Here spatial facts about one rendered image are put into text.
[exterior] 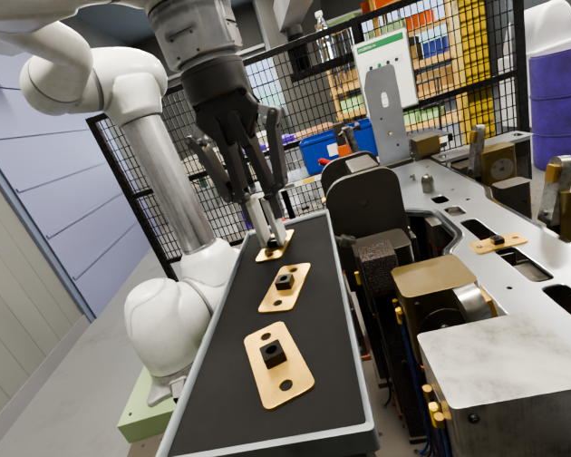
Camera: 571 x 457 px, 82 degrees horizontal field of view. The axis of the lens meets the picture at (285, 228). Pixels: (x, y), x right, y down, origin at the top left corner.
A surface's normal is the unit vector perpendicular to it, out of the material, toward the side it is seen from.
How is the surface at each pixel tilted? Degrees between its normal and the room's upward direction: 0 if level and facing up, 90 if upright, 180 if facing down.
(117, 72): 91
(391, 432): 0
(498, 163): 90
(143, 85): 90
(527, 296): 0
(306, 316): 0
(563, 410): 90
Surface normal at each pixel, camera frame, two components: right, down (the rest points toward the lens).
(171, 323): 0.66, 0.03
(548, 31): 0.12, 0.33
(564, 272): -0.31, -0.88
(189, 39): -0.23, 0.43
